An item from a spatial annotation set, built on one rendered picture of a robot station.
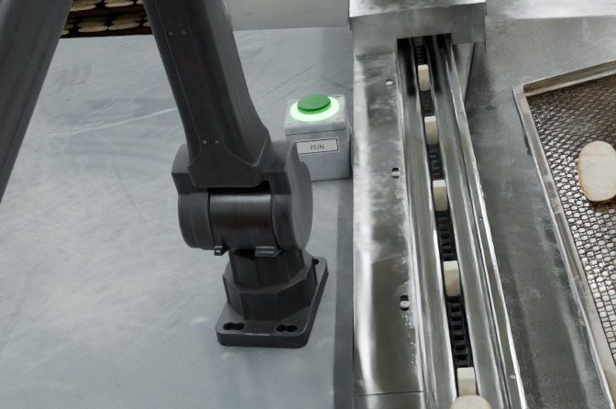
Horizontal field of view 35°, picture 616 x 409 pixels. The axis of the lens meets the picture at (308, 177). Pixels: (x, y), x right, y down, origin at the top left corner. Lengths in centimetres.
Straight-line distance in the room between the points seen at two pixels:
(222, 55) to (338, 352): 30
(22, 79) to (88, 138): 87
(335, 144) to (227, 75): 37
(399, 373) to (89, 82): 85
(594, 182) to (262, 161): 32
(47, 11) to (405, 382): 43
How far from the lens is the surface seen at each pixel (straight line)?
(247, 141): 78
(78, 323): 99
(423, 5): 130
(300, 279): 90
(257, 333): 90
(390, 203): 99
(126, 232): 111
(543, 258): 98
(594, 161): 96
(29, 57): 48
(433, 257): 93
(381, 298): 87
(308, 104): 111
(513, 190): 108
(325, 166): 111
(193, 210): 83
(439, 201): 101
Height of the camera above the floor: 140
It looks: 31 degrees down
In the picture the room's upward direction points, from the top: 9 degrees counter-clockwise
